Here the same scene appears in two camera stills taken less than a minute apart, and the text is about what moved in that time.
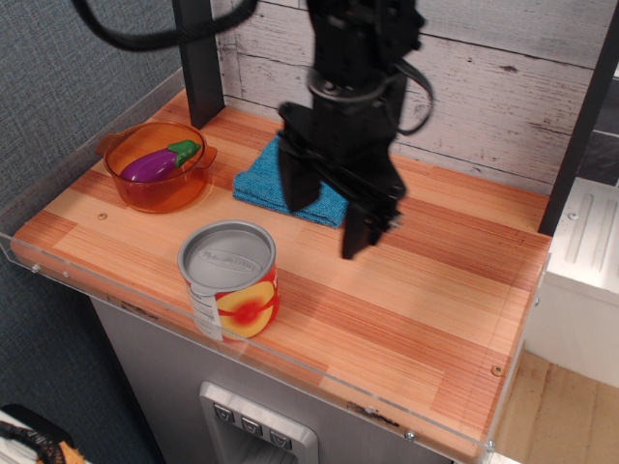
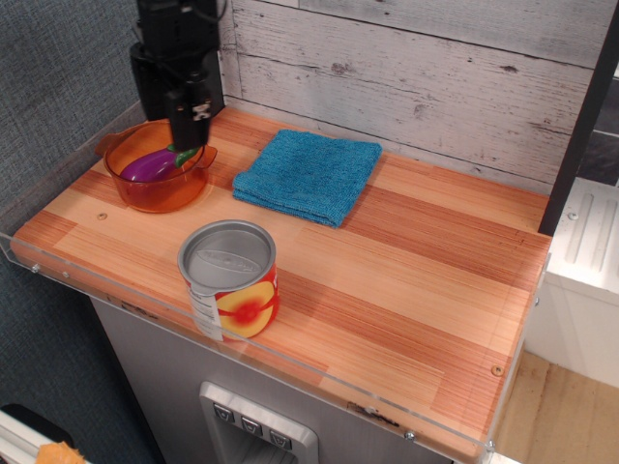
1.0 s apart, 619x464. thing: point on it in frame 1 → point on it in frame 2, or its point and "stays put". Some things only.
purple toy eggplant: (157, 164) stays put
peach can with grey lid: (231, 279) stays put
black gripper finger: (302, 183) → (191, 105)
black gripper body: (346, 142) → (159, 73)
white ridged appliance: (575, 320) stays put
